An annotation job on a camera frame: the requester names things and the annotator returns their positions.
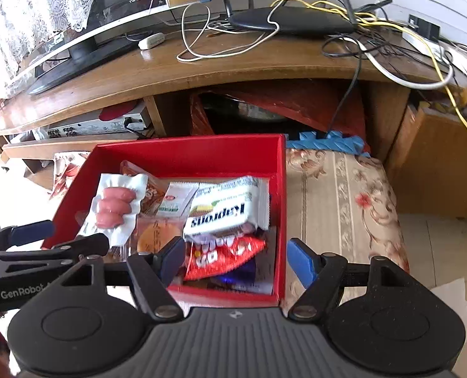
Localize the clear plastic bag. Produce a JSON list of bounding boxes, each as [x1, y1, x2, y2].
[[12, 128, 50, 143]]

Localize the black router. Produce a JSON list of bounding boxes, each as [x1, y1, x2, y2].
[[217, 0, 394, 37]]

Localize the red cardboard box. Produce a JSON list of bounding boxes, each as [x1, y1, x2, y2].
[[42, 134, 288, 309]]

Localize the white black-lettered snack packet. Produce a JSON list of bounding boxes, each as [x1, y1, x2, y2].
[[183, 176, 271, 242]]

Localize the black cable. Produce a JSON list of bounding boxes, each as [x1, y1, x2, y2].
[[327, 35, 362, 139]]

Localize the grey white green-print snack packet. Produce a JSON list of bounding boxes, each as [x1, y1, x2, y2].
[[156, 182, 199, 218]]

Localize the white paper sheet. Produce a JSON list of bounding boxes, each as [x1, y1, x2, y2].
[[430, 278, 467, 324]]

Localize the clear packet orange round cake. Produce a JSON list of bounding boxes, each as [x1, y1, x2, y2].
[[133, 216, 183, 255]]

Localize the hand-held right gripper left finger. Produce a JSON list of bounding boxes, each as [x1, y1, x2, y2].
[[50, 236, 187, 321]]

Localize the thick white cable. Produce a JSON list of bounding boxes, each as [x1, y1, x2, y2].
[[358, 35, 455, 90]]

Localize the dark red round object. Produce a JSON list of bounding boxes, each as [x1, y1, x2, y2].
[[99, 100, 140, 123]]

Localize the yellow cable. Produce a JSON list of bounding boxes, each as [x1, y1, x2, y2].
[[271, 0, 467, 230]]

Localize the small white adapter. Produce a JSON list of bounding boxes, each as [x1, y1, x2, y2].
[[138, 33, 168, 50]]

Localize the blue foam mat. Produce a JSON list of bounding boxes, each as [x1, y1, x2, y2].
[[286, 131, 370, 155]]

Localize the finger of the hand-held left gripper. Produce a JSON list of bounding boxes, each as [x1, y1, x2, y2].
[[0, 220, 55, 253], [0, 233, 110, 280]]

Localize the white power strip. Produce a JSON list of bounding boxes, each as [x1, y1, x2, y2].
[[402, 27, 467, 86]]

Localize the white lace cloth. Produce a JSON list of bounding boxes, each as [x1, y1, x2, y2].
[[0, 0, 101, 100]]

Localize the silver media player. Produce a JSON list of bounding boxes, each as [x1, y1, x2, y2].
[[46, 112, 148, 140]]

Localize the wooden television stand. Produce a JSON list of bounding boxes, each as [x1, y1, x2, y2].
[[0, 24, 467, 222]]

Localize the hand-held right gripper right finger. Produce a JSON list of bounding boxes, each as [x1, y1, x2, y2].
[[288, 238, 427, 321]]

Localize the black power adapter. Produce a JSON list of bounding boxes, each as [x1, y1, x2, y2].
[[408, 14, 441, 41]]

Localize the white packet pink sausages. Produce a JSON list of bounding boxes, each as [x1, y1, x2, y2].
[[78, 173, 150, 247]]

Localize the red gummy candy packet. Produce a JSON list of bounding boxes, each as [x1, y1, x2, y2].
[[184, 233, 266, 282]]

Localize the thin white cable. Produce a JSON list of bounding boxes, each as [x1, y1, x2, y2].
[[176, 0, 282, 64]]

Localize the red bag under stand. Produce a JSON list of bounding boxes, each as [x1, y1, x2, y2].
[[189, 87, 367, 143]]

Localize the dark blue snack packet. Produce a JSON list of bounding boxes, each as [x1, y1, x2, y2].
[[213, 257, 258, 289]]

